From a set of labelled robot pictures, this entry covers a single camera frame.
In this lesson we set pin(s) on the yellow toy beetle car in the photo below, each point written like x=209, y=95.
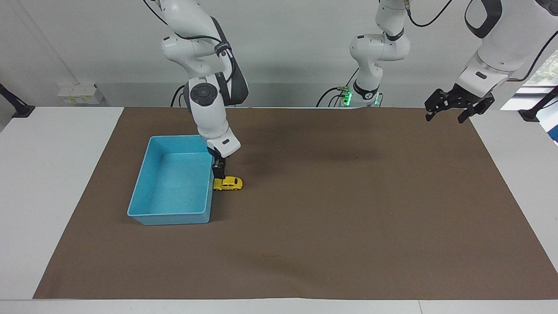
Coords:
x=229, y=184

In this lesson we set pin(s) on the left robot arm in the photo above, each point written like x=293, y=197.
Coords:
x=497, y=39

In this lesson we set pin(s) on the light blue plastic bin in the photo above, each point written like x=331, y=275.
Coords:
x=174, y=192

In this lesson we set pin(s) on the white wall socket box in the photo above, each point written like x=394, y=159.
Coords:
x=80, y=93

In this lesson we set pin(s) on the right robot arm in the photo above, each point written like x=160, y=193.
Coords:
x=205, y=109

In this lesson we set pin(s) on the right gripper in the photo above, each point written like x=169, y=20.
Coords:
x=219, y=162

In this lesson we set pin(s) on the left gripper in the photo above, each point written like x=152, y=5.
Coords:
x=464, y=99

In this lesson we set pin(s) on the black stand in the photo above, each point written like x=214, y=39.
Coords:
x=17, y=109
x=534, y=113

